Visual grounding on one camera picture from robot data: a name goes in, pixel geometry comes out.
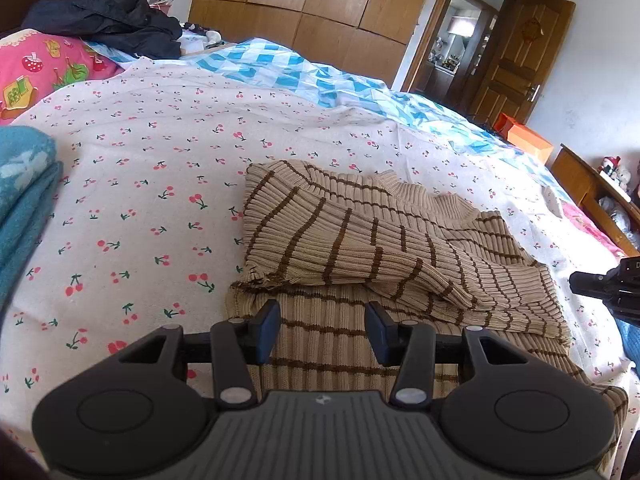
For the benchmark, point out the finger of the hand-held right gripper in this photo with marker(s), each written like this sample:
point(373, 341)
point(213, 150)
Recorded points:
point(590, 282)

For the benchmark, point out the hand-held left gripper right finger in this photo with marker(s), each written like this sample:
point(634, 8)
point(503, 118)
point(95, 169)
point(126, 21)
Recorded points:
point(380, 332)

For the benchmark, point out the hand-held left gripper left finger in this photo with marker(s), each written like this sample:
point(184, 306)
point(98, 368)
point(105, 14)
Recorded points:
point(266, 332)

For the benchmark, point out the beige brown striped knit sweater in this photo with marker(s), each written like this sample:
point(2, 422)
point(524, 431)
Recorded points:
point(350, 240)

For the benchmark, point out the blue knit garment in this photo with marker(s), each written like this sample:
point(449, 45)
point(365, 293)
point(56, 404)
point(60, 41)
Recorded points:
point(631, 345)

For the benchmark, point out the stuffed toys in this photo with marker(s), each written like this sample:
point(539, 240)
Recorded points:
point(616, 170)

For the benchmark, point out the orange box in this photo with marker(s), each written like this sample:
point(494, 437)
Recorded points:
point(531, 143)

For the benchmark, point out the red paper bag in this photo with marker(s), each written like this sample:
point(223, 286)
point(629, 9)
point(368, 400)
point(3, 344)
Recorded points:
point(505, 122)

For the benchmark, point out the white cherry print bedsheet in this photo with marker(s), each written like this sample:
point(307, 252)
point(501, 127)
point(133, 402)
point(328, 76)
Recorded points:
point(150, 185)

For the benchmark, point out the brown wooden door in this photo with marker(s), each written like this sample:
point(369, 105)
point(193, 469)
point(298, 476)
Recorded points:
point(520, 60)

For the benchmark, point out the blue white checkered quilt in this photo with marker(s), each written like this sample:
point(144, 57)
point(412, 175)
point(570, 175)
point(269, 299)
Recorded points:
point(280, 67)

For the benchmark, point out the blue fleece blanket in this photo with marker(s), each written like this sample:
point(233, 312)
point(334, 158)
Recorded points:
point(22, 190)

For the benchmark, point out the black white small cloth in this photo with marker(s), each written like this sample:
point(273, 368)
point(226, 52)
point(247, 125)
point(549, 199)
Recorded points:
point(205, 32)

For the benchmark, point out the wooden wardrobe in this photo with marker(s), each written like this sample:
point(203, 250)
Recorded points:
point(320, 0)

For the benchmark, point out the pink printed bedsheet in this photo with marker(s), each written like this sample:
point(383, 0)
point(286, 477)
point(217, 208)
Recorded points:
point(45, 70)

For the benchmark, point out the pink bin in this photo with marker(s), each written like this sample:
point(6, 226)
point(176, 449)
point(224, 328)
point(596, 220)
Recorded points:
point(162, 5)

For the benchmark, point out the dark jacket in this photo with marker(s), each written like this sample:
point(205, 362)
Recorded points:
point(110, 22)

